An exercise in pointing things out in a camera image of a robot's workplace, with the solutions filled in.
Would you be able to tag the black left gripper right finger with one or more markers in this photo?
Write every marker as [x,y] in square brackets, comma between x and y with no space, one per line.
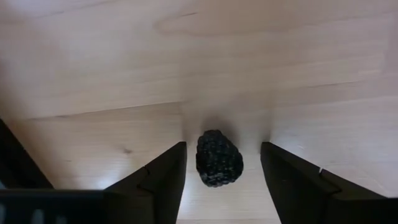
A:
[298,193]

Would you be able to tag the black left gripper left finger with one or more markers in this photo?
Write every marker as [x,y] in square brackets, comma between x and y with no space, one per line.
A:
[161,186]

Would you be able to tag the dark blackberry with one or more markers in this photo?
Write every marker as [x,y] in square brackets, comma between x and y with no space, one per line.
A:
[219,158]

